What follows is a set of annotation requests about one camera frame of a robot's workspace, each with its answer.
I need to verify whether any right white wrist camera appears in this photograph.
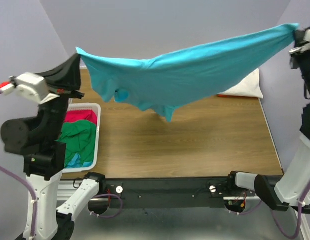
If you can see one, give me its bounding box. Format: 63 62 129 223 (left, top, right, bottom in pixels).
289 27 310 56

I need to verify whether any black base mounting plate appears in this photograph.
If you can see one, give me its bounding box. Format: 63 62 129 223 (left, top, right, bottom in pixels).
87 177 255 210

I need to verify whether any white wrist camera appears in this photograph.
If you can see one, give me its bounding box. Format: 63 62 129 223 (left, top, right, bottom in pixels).
0 72 59 105
289 27 310 56

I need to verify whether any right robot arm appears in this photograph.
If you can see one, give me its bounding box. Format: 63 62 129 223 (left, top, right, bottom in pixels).
225 27 310 215

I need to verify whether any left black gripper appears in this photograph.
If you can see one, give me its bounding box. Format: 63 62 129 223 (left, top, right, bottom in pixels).
35 51 85 140

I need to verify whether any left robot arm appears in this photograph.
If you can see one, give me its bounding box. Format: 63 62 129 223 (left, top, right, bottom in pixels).
0 54 106 240

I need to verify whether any red t shirt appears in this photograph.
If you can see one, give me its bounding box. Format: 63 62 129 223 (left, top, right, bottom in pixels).
64 109 97 125

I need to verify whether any cyan polo t shirt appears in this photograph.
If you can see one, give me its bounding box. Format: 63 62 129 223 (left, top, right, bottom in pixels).
76 23 299 121

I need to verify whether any aluminium frame rail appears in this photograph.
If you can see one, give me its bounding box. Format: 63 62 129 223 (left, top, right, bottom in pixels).
57 180 82 202

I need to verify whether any green t shirt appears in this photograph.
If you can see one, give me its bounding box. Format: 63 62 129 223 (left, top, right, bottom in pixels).
58 120 96 168

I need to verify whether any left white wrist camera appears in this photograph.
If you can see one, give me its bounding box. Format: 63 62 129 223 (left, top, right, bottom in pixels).
0 72 59 105

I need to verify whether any white plastic laundry basket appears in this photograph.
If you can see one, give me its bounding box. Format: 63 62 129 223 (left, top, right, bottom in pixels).
59 103 101 173

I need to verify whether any folded white t shirt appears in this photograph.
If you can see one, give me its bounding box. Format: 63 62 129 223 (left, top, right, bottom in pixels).
219 68 263 99

